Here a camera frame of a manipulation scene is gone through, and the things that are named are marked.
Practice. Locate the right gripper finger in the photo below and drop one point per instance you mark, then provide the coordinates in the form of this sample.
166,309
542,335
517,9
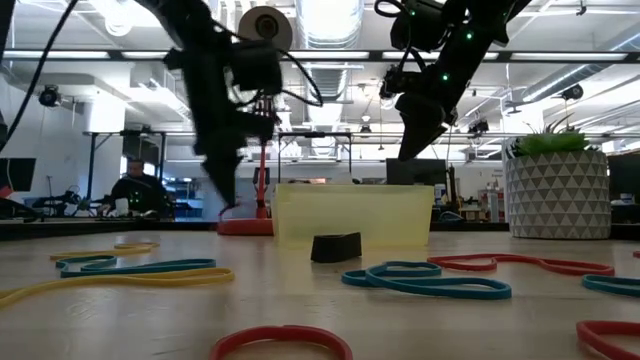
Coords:
422,125

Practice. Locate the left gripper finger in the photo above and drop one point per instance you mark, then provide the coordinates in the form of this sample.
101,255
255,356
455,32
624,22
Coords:
222,170

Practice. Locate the yellow translucent plastic bin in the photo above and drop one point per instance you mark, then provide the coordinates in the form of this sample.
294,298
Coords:
380,215

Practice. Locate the yellow rubber band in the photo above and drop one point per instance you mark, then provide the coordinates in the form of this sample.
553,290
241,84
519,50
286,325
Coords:
100,252
230,275

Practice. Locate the blue rubber band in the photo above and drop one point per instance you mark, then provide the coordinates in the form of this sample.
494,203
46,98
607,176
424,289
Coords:
175,265
586,281
505,290

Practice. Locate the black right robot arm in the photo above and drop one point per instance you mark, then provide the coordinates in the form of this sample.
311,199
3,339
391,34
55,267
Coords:
480,40

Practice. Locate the blue storage shelf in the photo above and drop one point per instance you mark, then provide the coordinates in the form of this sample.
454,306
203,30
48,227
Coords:
185,200

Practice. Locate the black monitor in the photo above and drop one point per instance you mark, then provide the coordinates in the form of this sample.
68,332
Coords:
415,172
17,175
625,177

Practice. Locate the red desk lamp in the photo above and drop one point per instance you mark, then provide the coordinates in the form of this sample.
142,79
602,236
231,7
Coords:
245,227

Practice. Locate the person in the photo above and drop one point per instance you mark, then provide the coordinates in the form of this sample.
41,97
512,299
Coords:
137,192

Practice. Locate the white cup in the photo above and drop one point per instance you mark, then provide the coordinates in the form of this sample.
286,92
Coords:
122,207

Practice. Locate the black overhead crossbar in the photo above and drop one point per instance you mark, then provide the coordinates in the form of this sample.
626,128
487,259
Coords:
550,56

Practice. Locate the succulent in patterned white pot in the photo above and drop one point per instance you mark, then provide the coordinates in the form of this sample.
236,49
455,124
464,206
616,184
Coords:
557,195

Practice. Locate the black ceiling-mounted camera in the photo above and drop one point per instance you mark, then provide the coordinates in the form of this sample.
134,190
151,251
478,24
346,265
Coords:
50,96
478,126
573,92
387,90

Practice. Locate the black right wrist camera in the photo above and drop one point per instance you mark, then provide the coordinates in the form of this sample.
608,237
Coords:
420,30

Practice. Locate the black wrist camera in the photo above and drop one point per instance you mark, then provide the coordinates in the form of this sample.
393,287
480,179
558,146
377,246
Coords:
420,30
255,67

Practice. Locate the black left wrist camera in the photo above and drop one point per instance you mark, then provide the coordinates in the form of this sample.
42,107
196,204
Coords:
255,67

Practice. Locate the black metal rig frame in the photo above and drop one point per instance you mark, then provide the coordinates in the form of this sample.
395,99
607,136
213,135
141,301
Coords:
315,134
125,133

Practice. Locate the silver ceiling air duct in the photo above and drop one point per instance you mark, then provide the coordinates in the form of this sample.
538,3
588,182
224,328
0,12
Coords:
590,65
330,25

